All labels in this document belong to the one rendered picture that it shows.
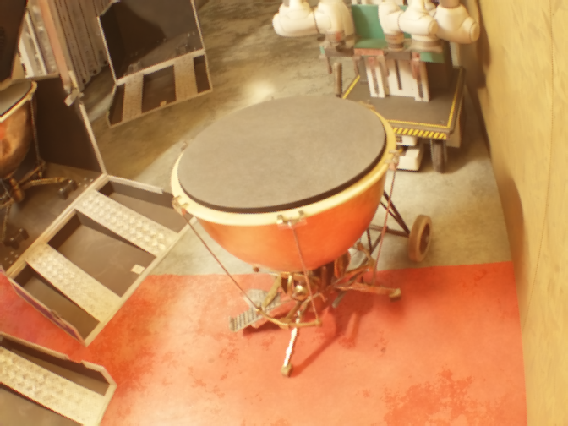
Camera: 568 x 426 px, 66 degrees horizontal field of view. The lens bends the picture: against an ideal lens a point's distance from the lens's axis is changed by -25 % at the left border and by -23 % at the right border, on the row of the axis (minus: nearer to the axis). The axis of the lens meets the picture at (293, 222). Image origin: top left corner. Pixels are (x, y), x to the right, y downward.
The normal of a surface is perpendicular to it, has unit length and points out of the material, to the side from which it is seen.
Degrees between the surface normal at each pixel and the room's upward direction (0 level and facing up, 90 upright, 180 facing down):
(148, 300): 0
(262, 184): 0
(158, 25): 90
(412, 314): 0
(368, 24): 90
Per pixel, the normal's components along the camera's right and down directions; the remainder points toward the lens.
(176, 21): 0.21, 0.58
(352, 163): -0.18, -0.77
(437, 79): -0.38, 0.63
